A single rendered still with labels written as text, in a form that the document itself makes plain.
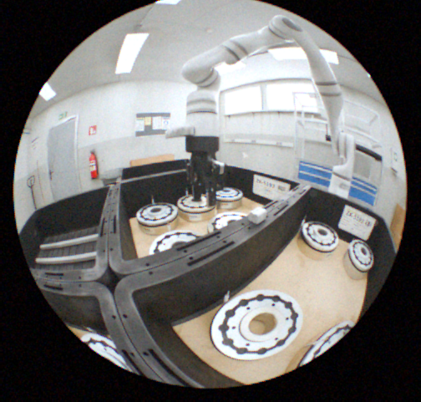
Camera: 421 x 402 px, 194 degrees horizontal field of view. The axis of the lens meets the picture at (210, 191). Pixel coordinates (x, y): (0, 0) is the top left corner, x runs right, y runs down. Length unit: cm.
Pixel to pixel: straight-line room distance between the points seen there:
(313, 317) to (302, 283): 7
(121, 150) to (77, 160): 113
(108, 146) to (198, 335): 304
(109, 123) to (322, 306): 326
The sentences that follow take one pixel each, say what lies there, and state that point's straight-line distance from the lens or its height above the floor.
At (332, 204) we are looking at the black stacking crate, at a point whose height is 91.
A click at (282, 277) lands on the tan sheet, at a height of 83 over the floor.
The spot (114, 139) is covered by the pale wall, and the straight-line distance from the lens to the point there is 304.
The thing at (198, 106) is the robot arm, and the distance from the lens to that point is 28.
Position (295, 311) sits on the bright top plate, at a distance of 17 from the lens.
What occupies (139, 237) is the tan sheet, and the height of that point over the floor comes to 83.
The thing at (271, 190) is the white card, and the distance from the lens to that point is 40.
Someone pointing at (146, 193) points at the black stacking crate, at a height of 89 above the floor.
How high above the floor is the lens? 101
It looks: 20 degrees down
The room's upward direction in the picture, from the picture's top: straight up
